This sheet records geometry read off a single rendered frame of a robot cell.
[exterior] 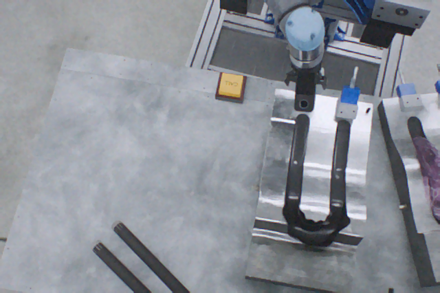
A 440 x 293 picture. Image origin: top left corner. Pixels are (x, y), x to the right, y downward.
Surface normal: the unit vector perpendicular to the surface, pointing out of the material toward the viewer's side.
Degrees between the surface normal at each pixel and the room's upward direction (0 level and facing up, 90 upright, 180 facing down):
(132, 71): 0
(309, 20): 11
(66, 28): 0
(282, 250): 0
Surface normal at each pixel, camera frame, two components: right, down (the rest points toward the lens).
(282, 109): 0.00, -0.34
